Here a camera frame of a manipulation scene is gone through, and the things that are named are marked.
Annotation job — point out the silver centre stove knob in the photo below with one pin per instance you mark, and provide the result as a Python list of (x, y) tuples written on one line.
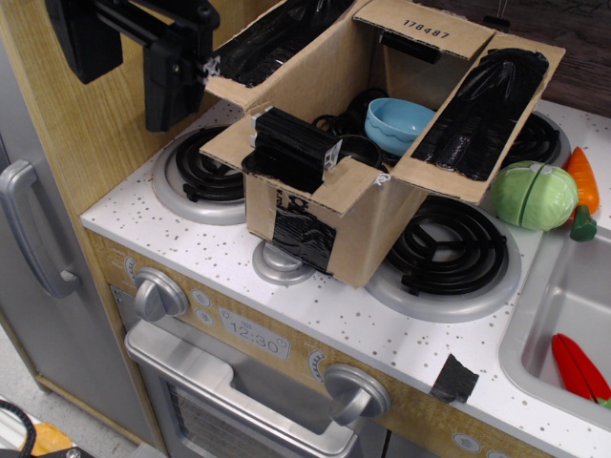
[(275, 266)]

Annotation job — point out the front left black burner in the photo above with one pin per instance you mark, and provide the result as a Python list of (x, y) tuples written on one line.
[(196, 186)]

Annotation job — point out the silver oven door handle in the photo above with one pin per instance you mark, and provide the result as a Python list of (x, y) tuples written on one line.
[(214, 401)]

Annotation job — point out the green toy cabbage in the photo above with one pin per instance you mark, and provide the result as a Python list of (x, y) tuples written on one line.
[(534, 195)]

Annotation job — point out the silver toy sink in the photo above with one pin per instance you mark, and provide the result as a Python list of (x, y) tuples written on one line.
[(567, 291)]

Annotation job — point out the black rings inside box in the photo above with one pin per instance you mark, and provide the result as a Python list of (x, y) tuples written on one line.
[(353, 129)]

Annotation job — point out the black burner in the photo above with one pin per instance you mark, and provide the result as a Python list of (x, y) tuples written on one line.
[(196, 186), (541, 140), (453, 263)]

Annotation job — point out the red toy pepper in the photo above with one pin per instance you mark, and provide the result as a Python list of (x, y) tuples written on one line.
[(578, 374)]

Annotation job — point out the brown cardboard box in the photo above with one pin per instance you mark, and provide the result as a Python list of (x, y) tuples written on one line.
[(317, 187)]

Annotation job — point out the orange toy carrot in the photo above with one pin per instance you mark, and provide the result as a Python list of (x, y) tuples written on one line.
[(584, 227)]

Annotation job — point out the right silver oven knob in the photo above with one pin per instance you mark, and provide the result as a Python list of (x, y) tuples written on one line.
[(354, 394)]

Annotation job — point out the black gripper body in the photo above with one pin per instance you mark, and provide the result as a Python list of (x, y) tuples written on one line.
[(151, 21)]

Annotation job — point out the back right black burner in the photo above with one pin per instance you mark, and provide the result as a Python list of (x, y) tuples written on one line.
[(541, 140)]

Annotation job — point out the left silver oven knob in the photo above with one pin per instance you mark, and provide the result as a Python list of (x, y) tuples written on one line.
[(157, 296)]

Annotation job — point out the light blue bowl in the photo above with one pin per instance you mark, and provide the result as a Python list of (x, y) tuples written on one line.
[(394, 124)]

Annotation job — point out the grey fridge door handle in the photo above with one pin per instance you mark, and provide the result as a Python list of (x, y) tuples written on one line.
[(16, 181)]

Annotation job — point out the silver oven knob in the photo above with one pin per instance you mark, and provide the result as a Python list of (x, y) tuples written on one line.
[(354, 394), (157, 296)]

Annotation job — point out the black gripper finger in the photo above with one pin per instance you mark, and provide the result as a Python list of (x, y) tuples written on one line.
[(91, 47), (174, 74)]

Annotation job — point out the front right black burner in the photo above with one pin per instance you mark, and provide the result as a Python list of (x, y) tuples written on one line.
[(453, 263)]

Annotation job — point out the black tape piece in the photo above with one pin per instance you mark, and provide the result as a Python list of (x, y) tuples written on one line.
[(454, 383)]

